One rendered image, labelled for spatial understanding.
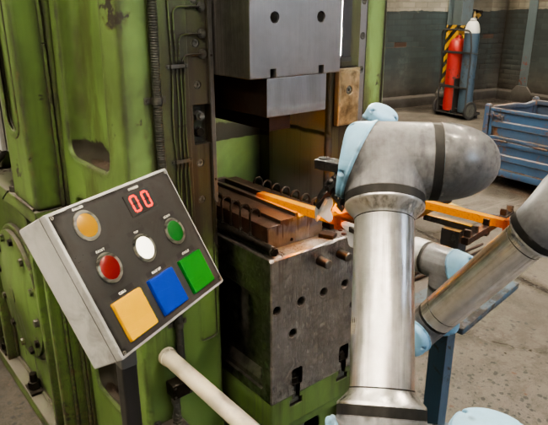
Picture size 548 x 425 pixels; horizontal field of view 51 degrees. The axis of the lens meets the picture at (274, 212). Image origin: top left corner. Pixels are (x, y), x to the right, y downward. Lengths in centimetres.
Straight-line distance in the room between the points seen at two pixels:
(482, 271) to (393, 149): 36
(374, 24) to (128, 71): 84
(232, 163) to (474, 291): 112
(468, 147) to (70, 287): 68
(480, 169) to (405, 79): 877
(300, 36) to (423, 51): 835
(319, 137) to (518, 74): 911
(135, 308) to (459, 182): 60
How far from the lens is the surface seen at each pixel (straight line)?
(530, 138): 537
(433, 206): 187
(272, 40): 144
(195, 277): 122
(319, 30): 154
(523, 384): 281
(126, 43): 139
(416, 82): 979
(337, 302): 173
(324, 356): 179
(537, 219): 104
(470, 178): 86
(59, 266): 106
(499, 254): 108
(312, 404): 185
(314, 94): 154
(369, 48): 190
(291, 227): 158
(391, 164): 82
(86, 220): 108
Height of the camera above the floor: 153
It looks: 20 degrees down
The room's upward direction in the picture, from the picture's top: straight up
